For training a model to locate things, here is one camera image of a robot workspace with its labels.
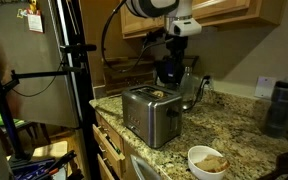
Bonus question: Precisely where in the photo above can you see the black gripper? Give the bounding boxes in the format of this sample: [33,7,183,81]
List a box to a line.
[157,35,188,84]

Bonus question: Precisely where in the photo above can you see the bread slice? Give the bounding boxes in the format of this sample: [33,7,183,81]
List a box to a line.
[195,154,230,173]
[152,90,164,98]

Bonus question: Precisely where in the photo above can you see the white ceramic bowl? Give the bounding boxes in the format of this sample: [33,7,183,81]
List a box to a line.
[188,145,230,180]

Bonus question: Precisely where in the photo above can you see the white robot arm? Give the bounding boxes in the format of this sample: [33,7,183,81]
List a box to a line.
[125,0,202,84]

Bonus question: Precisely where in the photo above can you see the stainless steel toaster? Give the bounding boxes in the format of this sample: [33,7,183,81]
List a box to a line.
[122,85,182,149]

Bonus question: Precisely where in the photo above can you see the black coffee maker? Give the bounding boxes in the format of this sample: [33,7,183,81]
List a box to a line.
[154,56,199,89]

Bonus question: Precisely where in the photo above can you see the clear glass bottle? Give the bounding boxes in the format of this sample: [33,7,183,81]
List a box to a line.
[180,66,194,102]

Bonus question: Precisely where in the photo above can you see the wooden cutting board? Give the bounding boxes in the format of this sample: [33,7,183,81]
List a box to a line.
[103,56,155,96]

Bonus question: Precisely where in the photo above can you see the upper wooden cabinet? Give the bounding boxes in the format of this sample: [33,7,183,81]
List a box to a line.
[120,0,287,39]

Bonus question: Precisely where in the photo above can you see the wooden kitchen drawers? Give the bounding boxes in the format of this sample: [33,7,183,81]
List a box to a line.
[92,113,126,180]

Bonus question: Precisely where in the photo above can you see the dark grey water bottle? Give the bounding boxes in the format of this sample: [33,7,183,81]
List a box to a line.
[264,80,288,138]

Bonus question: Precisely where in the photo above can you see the black toaster power cord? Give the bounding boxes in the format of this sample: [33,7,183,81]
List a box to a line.
[183,75,212,113]

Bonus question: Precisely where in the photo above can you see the black camera tripod stand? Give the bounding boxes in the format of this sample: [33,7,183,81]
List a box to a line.
[0,0,100,180]

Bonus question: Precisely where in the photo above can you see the white wall outlet plate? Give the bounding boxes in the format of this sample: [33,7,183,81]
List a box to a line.
[254,76,276,99]

